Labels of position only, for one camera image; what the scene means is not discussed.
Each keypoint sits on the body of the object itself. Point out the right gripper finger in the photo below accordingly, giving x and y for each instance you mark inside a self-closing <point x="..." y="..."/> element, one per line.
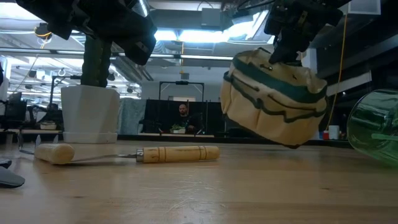
<point x="287" y="53"/>

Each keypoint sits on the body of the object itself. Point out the cream and green gardening bag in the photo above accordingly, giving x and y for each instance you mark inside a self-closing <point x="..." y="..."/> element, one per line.
<point x="273" y="102"/>

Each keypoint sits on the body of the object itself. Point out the dark green pruning shears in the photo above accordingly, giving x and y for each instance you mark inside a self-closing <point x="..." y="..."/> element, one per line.
<point x="9" y="179"/>

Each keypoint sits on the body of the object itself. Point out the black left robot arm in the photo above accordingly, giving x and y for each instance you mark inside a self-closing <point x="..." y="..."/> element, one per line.
<point x="46" y="15"/>

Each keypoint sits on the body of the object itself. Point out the tall green cactus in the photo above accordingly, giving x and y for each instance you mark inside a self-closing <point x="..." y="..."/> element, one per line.
<point x="96" y="62"/>

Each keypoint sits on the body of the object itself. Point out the grey ceiling box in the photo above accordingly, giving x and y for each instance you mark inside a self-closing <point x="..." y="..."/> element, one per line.
<point x="211" y="17"/>

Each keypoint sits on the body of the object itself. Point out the long tube ceiling light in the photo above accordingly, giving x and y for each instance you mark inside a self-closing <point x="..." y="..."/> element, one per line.
<point x="202" y="57"/>

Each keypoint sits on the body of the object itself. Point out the grey cloth cover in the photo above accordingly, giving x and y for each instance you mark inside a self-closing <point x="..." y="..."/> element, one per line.
<point x="132" y="115"/>

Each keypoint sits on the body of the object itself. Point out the red can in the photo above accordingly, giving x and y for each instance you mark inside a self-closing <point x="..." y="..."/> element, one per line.
<point x="325" y="135"/>

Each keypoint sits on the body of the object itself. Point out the white cup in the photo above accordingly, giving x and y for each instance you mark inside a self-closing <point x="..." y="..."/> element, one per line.
<point x="334" y="132"/>

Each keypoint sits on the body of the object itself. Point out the black partition panel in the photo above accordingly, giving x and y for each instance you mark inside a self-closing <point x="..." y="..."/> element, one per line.
<point x="155" y="115"/>

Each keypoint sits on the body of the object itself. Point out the white faceted plant pot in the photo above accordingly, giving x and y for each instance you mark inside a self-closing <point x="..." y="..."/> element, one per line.
<point x="90" y="115"/>

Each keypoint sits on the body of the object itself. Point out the person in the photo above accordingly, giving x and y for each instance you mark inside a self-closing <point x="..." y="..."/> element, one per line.
<point x="184" y="116"/>

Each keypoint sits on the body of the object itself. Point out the green transparent glass object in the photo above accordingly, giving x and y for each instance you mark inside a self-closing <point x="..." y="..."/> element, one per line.
<point x="376" y="124"/>

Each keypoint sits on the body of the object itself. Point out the small potted plant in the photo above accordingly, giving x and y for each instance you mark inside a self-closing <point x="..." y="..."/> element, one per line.
<point x="178" y="127"/>

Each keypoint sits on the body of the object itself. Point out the black background rig frame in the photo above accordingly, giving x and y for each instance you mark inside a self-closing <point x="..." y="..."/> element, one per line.
<point x="182" y="82"/>

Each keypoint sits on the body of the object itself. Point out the black aluminium table frame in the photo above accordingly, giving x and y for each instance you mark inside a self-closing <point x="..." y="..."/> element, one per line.
<point x="140" y="137"/>

